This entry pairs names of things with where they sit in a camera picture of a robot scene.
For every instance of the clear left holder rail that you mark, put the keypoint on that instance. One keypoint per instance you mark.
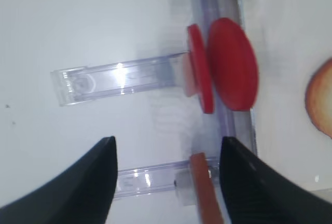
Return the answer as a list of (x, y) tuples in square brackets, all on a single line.
[(232, 123)]

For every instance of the front red tomato slice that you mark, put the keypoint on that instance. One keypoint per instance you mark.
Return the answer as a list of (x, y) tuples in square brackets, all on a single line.
[(233, 65)]

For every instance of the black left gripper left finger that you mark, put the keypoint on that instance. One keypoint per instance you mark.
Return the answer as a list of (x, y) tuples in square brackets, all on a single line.
[(81, 194)]

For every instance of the clear tomato dispenser track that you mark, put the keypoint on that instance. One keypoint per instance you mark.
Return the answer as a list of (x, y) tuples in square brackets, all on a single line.
[(82, 84)]

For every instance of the clear bread dispenser track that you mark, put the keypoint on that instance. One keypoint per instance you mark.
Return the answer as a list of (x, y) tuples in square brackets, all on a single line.
[(148, 180)]

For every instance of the rear red tomato slice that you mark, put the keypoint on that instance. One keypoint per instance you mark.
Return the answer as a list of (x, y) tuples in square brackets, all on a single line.
[(197, 78)]

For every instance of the red tomato slice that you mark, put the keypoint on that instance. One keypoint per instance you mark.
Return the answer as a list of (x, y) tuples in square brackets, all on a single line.
[(197, 78), (233, 65)]

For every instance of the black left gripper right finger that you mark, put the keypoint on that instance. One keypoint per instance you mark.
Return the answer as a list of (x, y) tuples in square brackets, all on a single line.
[(255, 193)]

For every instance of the white bread pusher block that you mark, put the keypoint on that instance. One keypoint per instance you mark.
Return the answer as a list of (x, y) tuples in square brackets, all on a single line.
[(184, 188)]

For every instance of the bread slice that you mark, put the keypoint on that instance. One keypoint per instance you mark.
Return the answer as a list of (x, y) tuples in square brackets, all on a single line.
[(207, 203), (318, 98)]

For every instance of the white metal tray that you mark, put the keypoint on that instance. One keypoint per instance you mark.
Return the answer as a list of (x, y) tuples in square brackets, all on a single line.
[(291, 40)]

